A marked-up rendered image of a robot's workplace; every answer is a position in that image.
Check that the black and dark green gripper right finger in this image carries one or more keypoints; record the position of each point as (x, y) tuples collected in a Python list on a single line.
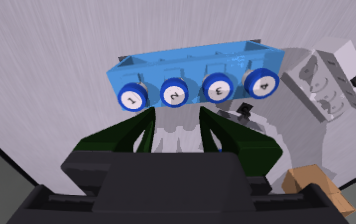
[(257, 152)]

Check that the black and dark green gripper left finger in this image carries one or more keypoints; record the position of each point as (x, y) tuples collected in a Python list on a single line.
[(122, 136)]

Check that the blue tube rack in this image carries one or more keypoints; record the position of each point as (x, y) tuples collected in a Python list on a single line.
[(224, 58)]

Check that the blue screw cap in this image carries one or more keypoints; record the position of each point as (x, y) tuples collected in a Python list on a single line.
[(132, 97), (174, 92), (261, 83), (217, 88)]

